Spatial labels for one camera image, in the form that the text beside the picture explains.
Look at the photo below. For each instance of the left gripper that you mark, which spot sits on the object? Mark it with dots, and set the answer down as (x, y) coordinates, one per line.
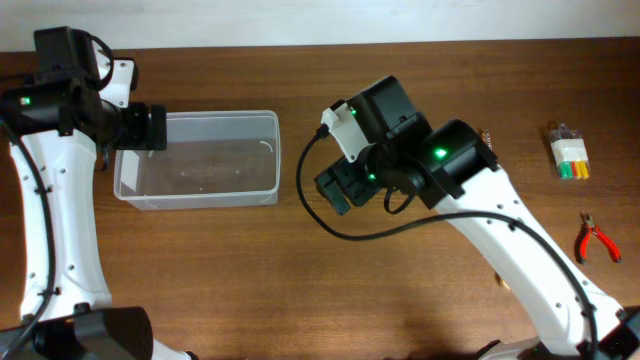
(140, 137)

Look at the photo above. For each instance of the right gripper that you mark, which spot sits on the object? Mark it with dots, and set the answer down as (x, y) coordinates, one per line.
(358, 186)

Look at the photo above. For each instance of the clear plastic container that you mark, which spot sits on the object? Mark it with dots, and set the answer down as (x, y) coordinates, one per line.
(213, 159)

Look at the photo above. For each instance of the orange screwdriver bit holder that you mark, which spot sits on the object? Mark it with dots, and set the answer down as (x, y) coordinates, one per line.
(485, 135)

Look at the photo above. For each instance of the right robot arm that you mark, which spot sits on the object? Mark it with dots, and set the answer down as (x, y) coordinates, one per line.
(573, 318)

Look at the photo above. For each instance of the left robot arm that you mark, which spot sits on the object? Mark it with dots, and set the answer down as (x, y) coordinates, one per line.
(62, 122)

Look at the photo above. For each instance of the orange scraper with wooden handle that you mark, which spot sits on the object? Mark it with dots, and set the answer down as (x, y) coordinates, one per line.
(501, 282)

